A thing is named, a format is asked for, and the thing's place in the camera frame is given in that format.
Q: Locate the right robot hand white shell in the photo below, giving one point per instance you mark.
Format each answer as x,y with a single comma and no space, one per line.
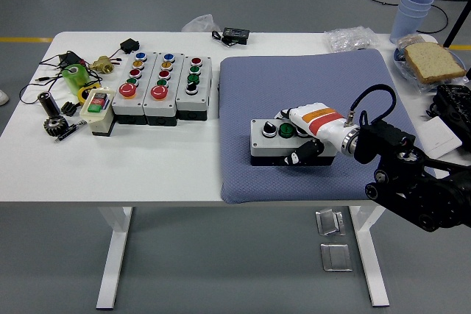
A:
320,121

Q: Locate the four-button grey control box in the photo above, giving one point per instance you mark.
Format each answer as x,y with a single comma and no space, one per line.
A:
265,145
191,102

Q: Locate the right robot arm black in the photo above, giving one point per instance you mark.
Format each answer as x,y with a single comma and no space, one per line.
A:
423,181

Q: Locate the five-button box with emergency stop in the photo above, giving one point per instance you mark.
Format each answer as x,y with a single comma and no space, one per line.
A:
165,106
119,106

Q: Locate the blue-grey quilted cushion mat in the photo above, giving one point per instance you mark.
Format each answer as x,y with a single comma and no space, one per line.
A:
294,82

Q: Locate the crinkled clear plastic packet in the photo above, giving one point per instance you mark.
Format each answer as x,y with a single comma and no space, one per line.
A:
347,39

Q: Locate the blue plate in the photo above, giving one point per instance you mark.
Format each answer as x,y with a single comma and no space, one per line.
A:
396,61

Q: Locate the open metal floor hatch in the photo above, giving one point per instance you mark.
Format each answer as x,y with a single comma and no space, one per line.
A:
329,223

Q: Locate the clear plastic food container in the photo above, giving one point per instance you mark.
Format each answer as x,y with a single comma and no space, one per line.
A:
410,40

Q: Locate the black digital meter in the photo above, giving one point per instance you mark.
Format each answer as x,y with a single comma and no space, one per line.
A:
235,34

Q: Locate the slice of bread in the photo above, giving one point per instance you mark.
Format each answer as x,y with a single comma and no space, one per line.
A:
432,62

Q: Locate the black mesh bundle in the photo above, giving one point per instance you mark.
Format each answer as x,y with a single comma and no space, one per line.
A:
452,102

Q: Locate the closed metal floor hatch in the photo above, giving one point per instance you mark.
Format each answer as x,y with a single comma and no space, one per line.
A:
336,257

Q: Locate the stacked light blue cups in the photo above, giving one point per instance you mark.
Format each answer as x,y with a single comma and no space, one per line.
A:
410,16

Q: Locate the white table leg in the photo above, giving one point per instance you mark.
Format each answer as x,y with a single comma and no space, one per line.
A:
114,255
371,255

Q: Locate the clear plastic bag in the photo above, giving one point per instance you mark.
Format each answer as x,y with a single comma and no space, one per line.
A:
200,23

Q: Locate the black slanted pole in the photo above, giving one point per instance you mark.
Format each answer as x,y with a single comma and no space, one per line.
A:
456,21

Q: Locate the small black servo block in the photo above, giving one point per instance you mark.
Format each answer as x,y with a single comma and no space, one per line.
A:
129,46

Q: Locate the brass valve fitting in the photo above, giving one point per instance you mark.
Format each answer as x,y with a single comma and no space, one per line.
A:
105,65

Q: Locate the yellow tape roll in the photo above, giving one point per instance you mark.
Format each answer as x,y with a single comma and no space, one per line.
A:
81,96

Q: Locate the green translucent tape roll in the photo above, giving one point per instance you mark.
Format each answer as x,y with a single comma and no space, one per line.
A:
73,80

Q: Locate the small black heat sink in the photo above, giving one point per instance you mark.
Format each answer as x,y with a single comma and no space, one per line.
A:
68,109

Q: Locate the black pen-shaped tool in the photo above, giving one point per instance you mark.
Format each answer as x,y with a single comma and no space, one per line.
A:
68,133

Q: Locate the black metal gear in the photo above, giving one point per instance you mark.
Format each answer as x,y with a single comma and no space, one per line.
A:
55,126

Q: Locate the black cylinder part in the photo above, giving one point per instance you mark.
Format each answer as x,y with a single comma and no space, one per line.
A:
49,105

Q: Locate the person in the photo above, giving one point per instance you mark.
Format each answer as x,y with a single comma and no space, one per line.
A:
3,98

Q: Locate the white wall switch plate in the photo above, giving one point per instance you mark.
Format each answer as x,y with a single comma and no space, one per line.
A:
439,137

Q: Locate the small cream switch box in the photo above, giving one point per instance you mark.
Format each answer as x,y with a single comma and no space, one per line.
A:
101,123

